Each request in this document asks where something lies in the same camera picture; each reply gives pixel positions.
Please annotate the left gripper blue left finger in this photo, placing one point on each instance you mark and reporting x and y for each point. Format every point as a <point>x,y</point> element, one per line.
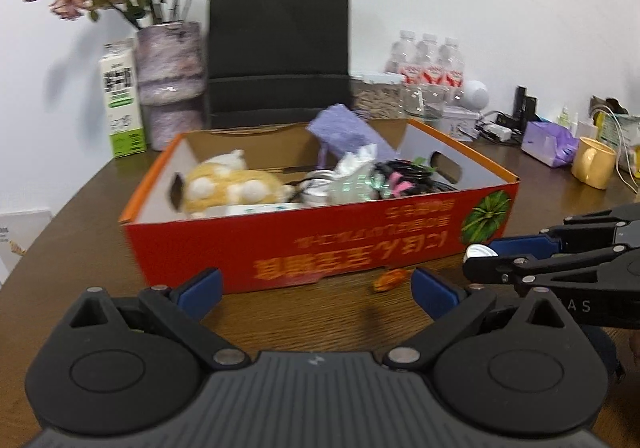
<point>200,295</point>

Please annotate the black paper shopping bag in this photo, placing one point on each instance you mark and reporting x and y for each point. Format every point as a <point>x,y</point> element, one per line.
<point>276,61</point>

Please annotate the iridescent plastic bag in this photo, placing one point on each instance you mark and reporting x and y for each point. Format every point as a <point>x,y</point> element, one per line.
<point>353,177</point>

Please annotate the purple tissue pack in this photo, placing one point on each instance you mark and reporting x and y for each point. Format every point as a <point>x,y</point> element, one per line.
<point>549,143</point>

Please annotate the white power adapter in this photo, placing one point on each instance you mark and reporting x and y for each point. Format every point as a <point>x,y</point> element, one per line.
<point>498,132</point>

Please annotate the water bottle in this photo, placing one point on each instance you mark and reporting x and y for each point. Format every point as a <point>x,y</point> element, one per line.
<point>427,54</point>
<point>451,63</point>
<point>404,58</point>

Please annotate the water bottle middle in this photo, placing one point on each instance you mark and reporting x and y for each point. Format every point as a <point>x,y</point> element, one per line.
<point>427,54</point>

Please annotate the white wall panel box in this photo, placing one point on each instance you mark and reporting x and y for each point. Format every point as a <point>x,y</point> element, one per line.
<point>19,230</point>

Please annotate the water bottle right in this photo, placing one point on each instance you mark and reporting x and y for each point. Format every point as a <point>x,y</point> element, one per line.
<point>451,63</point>

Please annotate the purple fabric drawstring pouch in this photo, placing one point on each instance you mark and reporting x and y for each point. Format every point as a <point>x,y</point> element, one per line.
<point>339,131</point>

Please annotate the black device stand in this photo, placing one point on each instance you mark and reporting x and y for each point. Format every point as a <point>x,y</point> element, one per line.
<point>524,109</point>

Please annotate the small white round cap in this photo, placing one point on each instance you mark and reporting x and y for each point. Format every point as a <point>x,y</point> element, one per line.
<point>478,250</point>

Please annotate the yellow white plush toy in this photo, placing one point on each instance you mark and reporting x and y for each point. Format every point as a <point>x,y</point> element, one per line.
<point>225,180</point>

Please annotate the yellow ceramic mug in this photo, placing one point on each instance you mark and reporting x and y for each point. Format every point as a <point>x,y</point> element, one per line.
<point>594,163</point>

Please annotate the red orange cardboard box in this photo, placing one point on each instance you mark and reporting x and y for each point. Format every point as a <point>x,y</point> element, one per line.
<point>260,250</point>

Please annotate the white round disc device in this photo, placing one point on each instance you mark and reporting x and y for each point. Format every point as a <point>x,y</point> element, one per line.
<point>314,188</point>

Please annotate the white floral tin box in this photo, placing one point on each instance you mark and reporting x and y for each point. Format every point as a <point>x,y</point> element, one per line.
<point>458,123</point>

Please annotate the clear glass cup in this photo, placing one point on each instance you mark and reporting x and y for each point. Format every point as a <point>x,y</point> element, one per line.
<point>423,101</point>

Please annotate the clear seed storage container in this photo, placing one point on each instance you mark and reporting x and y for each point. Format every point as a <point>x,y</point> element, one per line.
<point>377,95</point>

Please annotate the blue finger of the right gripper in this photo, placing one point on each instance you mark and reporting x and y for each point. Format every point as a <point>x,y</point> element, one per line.
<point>493,269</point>
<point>536,245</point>

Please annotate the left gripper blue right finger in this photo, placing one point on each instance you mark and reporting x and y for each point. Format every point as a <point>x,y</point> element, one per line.
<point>435,295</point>

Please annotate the green white milk carton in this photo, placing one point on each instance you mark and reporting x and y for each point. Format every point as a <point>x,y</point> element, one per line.
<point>121,99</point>

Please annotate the purple textured vase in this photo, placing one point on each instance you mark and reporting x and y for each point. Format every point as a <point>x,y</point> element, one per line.
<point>171,80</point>

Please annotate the white round speaker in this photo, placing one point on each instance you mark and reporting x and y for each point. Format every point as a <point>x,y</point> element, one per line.
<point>474,95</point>

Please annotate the white wet wipes canister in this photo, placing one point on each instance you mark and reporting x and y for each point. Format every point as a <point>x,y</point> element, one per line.
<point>251,209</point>

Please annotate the water bottle left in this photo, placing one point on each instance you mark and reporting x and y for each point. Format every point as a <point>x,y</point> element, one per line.
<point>404,58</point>

